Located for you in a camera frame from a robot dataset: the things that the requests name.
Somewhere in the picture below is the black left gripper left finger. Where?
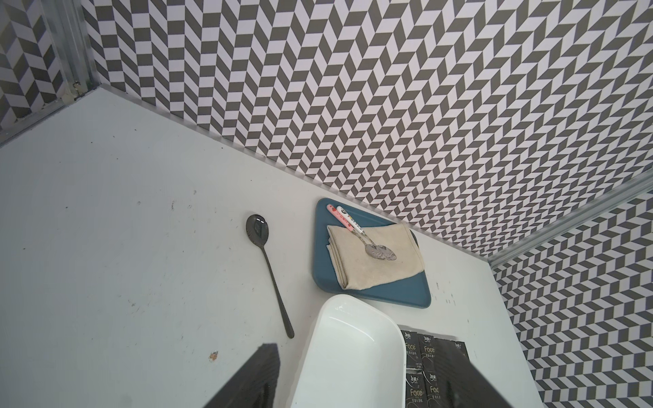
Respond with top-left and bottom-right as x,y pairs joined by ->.
205,343 -> 281,408

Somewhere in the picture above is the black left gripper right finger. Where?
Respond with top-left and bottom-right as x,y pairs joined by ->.
434,339 -> 511,408

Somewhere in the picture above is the black tissue pack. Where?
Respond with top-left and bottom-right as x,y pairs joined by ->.
418,333 -> 435,372
423,371 -> 447,408
451,340 -> 469,360
405,372 -> 428,408
401,330 -> 422,370

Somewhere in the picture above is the white plastic storage box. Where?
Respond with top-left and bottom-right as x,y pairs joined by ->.
290,294 -> 406,407

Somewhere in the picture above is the teal plastic tray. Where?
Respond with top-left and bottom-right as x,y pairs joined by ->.
312,198 -> 431,309

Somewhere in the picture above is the beige folded cloth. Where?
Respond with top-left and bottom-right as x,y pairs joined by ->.
328,224 -> 425,290

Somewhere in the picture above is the black metal spoon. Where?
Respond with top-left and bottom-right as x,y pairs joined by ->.
245,213 -> 296,340

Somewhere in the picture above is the white handled spoon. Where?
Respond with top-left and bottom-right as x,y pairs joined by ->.
336,206 -> 397,261

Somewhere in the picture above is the pink handled spoon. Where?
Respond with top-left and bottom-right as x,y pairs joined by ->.
326,204 -> 366,251

